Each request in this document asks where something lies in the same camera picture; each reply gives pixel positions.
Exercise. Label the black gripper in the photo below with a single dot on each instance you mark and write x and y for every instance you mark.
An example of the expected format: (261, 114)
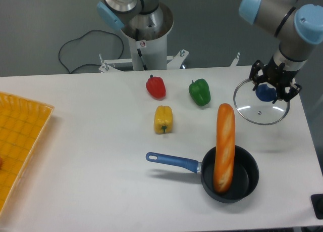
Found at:
(277, 76)

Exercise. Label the glass lid blue knob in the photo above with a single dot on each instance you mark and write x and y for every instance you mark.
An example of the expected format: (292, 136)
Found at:
(259, 106)

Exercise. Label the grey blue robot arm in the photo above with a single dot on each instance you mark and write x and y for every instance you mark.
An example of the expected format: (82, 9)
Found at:
(298, 29)

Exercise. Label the green bell pepper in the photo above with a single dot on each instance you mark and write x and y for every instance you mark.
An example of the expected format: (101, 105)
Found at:
(199, 92)

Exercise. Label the orange baguette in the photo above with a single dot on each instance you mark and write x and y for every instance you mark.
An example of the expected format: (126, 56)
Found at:
(225, 149)

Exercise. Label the yellow bell pepper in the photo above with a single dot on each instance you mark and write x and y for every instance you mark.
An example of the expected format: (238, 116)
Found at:
(163, 120)

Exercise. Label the red bell pepper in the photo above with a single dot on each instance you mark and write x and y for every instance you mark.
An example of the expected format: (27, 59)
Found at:
(156, 87)

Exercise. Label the black corner device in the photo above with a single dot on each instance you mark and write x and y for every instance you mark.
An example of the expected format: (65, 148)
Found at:
(317, 200)

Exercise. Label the yellow woven basket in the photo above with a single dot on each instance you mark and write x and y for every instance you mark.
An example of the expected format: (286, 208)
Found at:
(22, 123)

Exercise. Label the dark pot blue handle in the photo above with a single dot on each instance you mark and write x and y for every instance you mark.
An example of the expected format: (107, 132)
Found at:
(245, 172)

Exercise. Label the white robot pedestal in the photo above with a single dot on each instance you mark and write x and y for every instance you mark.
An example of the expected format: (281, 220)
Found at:
(147, 38)

